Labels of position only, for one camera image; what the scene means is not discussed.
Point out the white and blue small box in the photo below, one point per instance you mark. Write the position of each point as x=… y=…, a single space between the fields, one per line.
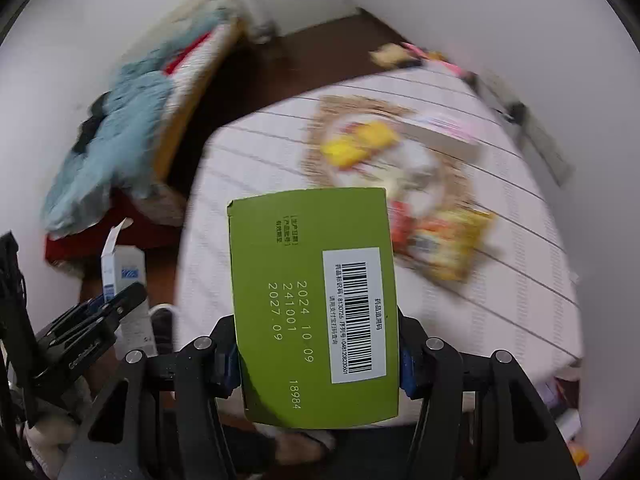
x=125 y=260

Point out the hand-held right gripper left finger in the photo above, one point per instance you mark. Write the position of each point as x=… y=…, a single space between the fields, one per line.
x=227 y=367

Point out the patterned bed sheet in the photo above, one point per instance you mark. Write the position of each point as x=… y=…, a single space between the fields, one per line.
x=200 y=70

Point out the tan snack packet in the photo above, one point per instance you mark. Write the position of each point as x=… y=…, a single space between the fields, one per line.
x=392 y=55

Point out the person's leg in black pants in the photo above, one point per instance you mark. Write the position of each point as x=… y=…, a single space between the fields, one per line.
x=247 y=450

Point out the red blanket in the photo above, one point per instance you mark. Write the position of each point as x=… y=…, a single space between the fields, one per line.
x=100 y=245

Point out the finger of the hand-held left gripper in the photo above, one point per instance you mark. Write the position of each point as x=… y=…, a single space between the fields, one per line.
x=127 y=302

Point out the black clothing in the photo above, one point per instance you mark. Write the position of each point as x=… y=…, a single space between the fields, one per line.
x=92 y=125

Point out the red snack packet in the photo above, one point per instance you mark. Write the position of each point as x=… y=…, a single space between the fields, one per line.
x=402 y=225

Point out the light blue blanket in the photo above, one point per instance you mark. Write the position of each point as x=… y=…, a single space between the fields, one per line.
x=130 y=110

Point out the pink packet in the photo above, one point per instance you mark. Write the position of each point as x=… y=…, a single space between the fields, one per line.
x=440 y=60

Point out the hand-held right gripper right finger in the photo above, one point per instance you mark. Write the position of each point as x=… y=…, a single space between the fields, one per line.
x=406 y=372

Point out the green cardboard box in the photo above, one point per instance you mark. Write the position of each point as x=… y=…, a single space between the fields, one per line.
x=280 y=310

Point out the grey slipper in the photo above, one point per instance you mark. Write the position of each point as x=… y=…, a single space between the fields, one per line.
x=305 y=442

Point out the wooden bed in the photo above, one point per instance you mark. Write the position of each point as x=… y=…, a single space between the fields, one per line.
x=190 y=105

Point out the white checked tablecloth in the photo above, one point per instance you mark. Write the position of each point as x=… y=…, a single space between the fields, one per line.
x=260 y=160

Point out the pink white box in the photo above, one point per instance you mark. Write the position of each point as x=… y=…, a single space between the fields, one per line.
x=445 y=132

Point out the orange yellow snack packet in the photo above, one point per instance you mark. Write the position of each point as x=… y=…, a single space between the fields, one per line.
x=450 y=245

